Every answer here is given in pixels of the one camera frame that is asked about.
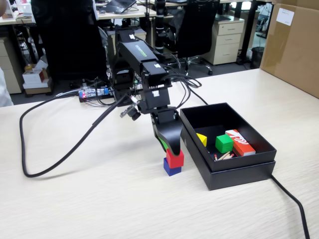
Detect black gripper servo block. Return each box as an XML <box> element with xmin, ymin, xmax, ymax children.
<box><xmin>149</xmin><ymin>106</ymin><xmax>184</xmax><ymax>157</ymax></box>

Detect red wooden cube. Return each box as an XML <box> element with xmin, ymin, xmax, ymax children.
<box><xmin>166</xmin><ymin>148</ymin><xmax>185</xmax><ymax>169</ymax></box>

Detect blue wooden cube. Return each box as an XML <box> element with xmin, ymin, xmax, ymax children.
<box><xmin>163</xmin><ymin>157</ymin><xmax>182</xmax><ymax>177</ymax></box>

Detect green wooden cube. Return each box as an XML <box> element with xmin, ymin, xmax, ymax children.
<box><xmin>215</xmin><ymin>134</ymin><xmax>234</xmax><ymax>154</ymax></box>

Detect yellow wooden block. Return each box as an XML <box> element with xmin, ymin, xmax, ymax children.
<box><xmin>196</xmin><ymin>132</ymin><xmax>208</xmax><ymax>147</ymax></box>

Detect black cardboard box tray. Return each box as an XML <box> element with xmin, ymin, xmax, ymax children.
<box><xmin>179</xmin><ymin>102</ymin><xmax>278</xmax><ymax>172</ymax></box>

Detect orange white matchbox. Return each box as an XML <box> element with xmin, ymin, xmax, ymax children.
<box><xmin>225</xmin><ymin>129</ymin><xmax>257</xmax><ymax>157</ymax></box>

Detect black open box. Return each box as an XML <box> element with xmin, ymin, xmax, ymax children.
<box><xmin>177</xmin><ymin>117</ymin><xmax>277</xmax><ymax>191</ymax></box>

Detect blue controller board red LED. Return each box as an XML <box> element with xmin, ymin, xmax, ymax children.
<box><xmin>78</xmin><ymin>87</ymin><xmax>112</xmax><ymax>100</ymax></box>

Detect black pole white bands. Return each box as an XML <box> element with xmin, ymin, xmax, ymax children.
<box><xmin>154</xmin><ymin>0</ymin><xmax>167</xmax><ymax>54</ymax></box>

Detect black mesh swivel chair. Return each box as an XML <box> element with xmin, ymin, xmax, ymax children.
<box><xmin>165</xmin><ymin>0</ymin><xmax>220</xmax><ymax>80</ymax></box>

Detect black waste bin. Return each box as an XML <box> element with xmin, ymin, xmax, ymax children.
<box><xmin>250</xmin><ymin>46</ymin><xmax>265</xmax><ymax>70</ymax></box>

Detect cream office desk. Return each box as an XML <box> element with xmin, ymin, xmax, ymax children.
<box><xmin>147</xmin><ymin>0</ymin><xmax>274</xmax><ymax>64</ymax></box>
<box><xmin>0</xmin><ymin>3</ymin><xmax>158</xmax><ymax>26</ymax></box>

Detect flat brown box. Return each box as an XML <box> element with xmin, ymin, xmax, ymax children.
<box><xmin>24</xmin><ymin>87</ymin><xmax>53</xmax><ymax>96</ymax></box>

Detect large black office chair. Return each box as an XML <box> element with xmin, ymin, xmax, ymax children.
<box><xmin>30</xmin><ymin>0</ymin><xmax>109</xmax><ymax>90</ymax></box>

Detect flat white box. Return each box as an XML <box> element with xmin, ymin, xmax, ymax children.
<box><xmin>22</xmin><ymin>81</ymin><xmax>52</xmax><ymax>90</ymax></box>

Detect black laptop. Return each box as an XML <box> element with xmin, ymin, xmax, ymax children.
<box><xmin>98</xmin><ymin>0</ymin><xmax>138</xmax><ymax>14</ymax></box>

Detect white carton red side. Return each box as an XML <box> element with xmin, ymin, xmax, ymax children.
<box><xmin>22</xmin><ymin>67</ymin><xmax>49</xmax><ymax>85</ymax></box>

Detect large brown cardboard box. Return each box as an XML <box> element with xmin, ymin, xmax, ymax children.
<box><xmin>259</xmin><ymin>0</ymin><xmax>319</xmax><ymax>99</ymax></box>

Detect person in white shirt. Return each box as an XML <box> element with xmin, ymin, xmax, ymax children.
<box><xmin>0</xmin><ymin>66</ymin><xmax>14</xmax><ymax>109</ymax></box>

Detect cream drawer cabinet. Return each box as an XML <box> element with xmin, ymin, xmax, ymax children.
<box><xmin>0</xmin><ymin>37</ymin><xmax>24</xmax><ymax>96</ymax></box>

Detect small white box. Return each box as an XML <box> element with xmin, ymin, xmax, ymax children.
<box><xmin>23</xmin><ymin>3</ymin><xmax>34</xmax><ymax>17</ymax></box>

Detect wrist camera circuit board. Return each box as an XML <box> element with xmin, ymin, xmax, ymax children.
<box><xmin>120</xmin><ymin>103</ymin><xmax>142</xmax><ymax>122</ymax></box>

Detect thick black camera cable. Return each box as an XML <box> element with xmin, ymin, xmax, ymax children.
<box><xmin>19</xmin><ymin>93</ymin><xmax>133</xmax><ymax>178</ymax></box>

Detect cream drawer pedestal three drawers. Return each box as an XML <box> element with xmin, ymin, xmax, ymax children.
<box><xmin>204</xmin><ymin>18</ymin><xmax>245</xmax><ymax>66</ymax></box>

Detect thick black power cable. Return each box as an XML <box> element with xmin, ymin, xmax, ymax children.
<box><xmin>184</xmin><ymin>82</ymin><xmax>311</xmax><ymax>239</ymax></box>

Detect picture frame box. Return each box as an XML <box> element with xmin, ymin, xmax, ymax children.
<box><xmin>1</xmin><ymin>0</ymin><xmax>14</xmax><ymax>20</ymax></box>

